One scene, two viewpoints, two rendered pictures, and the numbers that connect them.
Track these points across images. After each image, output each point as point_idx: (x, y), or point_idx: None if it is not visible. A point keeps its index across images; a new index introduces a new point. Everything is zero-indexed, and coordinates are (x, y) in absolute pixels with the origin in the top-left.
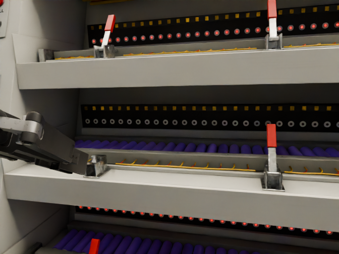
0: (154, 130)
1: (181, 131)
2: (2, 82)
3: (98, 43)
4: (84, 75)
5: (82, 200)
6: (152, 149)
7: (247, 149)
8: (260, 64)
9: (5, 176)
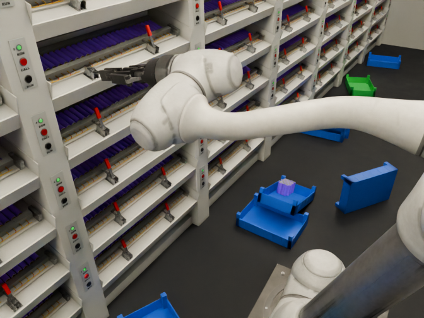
0: (66, 35)
1: (81, 31)
2: (27, 41)
3: None
4: (77, 23)
5: (94, 91)
6: (91, 51)
7: (124, 34)
8: (147, 1)
9: (53, 100)
